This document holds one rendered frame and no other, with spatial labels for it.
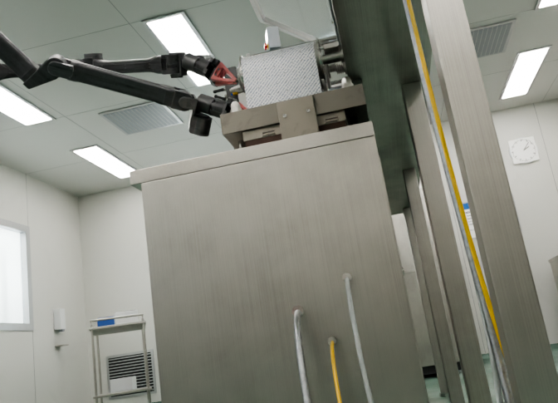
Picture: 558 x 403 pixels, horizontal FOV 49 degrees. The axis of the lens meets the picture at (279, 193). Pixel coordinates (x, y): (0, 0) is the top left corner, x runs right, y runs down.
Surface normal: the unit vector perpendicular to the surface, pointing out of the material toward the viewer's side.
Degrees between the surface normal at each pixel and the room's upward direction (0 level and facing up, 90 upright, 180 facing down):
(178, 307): 90
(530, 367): 90
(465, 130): 90
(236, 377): 90
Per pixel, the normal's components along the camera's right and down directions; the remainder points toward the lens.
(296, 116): -0.20, -0.22
